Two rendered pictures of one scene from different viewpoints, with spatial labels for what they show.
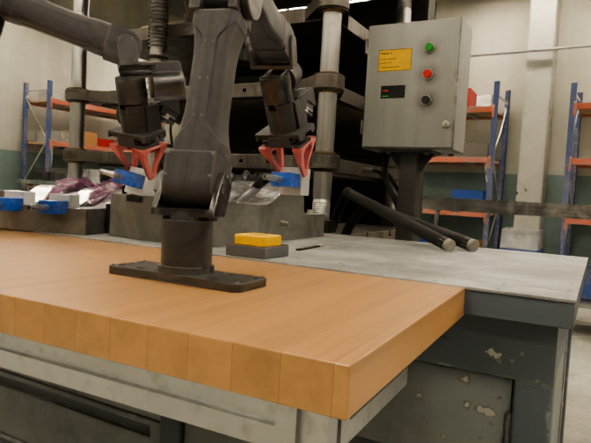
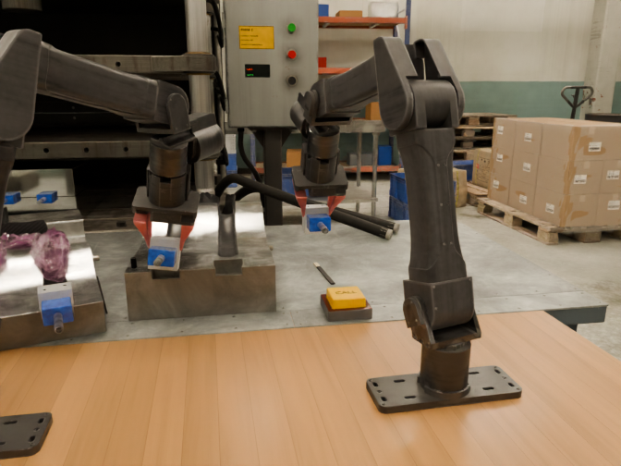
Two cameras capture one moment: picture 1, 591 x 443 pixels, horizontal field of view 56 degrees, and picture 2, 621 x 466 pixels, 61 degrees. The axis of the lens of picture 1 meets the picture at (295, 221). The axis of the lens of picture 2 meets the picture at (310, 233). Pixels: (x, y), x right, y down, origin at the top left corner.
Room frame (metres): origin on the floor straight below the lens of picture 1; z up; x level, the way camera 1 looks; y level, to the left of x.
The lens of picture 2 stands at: (0.30, 0.66, 1.19)
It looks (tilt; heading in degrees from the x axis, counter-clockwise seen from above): 15 degrees down; 322
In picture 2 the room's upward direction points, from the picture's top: straight up
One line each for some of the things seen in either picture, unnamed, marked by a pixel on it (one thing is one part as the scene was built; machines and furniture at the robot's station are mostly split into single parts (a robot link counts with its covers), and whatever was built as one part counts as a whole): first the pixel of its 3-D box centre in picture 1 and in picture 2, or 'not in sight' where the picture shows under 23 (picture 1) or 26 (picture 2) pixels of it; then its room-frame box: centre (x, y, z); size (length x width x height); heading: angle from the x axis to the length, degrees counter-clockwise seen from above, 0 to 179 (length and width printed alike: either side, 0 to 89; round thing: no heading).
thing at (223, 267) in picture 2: not in sight; (228, 273); (1.10, 0.22, 0.87); 0.05 x 0.05 x 0.04; 61
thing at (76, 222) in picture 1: (96, 204); (18, 268); (1.42, 0.51, 0.86); 0.50 x 0.26 x 0.11; 168
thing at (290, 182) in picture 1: (282, 179); (319, 223); (1.08, 0.03, 0.94); 0.13 x 0.05 x 0.05; 151
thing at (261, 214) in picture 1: (229, 207); (205, 241); (1.32, 0.16, 0.87); 0.50 x 0.26 x 0.14; 151
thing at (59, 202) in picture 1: (50, 206); (57, 313); (1.14, 0.51, 0.86); 0.13 x 0.05 x 0.05; 168
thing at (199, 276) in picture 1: (186, 247); (444, 364); (0.69, 0.13, 0.84); 0.20 x 0.07 x 0.08; 63
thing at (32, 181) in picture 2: not in sight; (54, 184); (2.29, 0.25, 0.87); 0.50 x 0.27 x 0.17; 151
